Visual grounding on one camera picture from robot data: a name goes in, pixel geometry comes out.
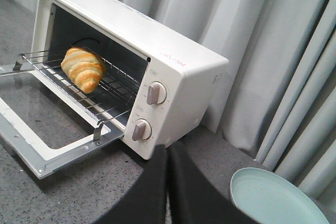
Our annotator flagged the white Toshiba toaster oven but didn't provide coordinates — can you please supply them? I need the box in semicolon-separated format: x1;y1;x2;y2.
32;0;228;159

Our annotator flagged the glass oven door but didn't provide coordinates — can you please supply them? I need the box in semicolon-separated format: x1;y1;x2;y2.
1;65;123;179

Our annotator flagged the grey pleated curtain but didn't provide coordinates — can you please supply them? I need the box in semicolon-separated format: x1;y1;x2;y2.
0;0;336;210

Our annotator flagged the metal wire oven rack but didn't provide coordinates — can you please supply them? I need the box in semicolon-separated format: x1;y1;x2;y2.
10;50;139;149

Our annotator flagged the striped croissant bread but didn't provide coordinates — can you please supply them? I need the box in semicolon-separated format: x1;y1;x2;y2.
61;47;107;94

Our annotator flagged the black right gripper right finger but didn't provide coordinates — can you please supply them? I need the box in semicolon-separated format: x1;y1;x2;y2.
168;142;252;223

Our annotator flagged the upper oven dial knob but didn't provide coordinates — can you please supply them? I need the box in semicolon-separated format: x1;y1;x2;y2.
146;82;167;105

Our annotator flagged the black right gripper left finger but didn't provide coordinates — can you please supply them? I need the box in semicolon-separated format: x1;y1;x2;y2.
96;145;167;223

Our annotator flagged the light green plate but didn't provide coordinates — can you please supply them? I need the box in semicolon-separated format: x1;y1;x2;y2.
230;167;329;223

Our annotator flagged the oven dial knob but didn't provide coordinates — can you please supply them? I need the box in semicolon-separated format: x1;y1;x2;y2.
132;119;152;141
146;82;167;105

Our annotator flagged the lower oven dial knob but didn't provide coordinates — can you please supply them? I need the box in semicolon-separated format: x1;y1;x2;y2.
132;119;152;141

